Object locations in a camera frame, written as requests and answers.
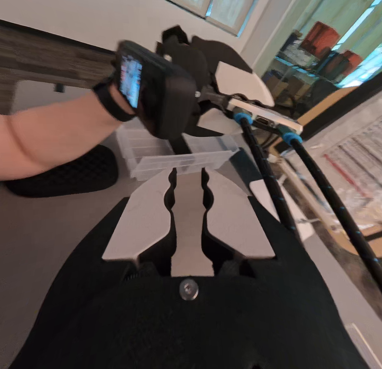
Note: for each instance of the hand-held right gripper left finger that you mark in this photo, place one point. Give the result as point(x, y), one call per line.
point(140, 222)

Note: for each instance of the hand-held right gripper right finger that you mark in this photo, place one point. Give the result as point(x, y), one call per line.
point(238, 222)

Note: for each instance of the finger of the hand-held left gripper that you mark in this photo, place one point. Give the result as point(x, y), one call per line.
point(241, 82)
point(219, 122)

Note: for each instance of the silver black hdmi switch box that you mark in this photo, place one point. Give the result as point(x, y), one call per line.
point(256, 107)

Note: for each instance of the clear plastic bin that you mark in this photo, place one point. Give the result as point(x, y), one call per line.
point(167, 163)

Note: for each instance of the person's left forearm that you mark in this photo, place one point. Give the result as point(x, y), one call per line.
point(44, 136)

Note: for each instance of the glass window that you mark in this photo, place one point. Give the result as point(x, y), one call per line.
point(229, 7)

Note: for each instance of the red storage box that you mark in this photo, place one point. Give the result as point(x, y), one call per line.
point(352, 61)
point(320, 36)

